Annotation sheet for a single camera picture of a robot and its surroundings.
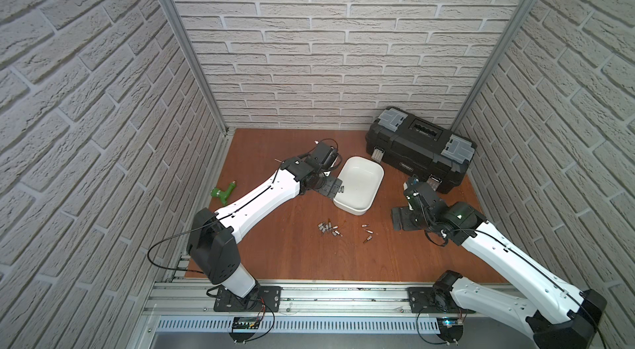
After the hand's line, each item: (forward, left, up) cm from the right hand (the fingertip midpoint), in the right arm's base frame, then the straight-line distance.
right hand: (408, 214), depth 76 cm
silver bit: (+3, +12, -15) cm, 19 cm away
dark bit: (-2, +11, -14) cm, 18 cm away
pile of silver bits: (+3, +26, -14) cm, 29 cm away
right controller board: (-29, -8, -16) cm, 34 cm away
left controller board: (-25, +53, -16) cm, 61 cm away
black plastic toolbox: (+24, -14, +1) cm, 28 cm away
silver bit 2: (0, +10, -14) cm, 18 cm away
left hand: (+13, +25, +3) cm, 28 cm away
